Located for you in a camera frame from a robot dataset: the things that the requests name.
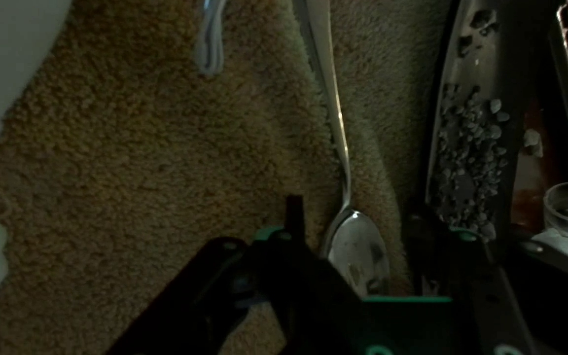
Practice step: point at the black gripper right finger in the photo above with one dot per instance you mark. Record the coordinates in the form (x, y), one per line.
(481, 302)

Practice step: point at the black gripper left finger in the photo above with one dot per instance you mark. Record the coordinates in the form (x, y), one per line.
(284, 297)

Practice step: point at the silver metal spoon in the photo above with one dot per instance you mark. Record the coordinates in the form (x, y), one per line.
(359, 249)

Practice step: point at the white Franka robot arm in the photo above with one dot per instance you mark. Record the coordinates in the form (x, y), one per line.
(0, 60)

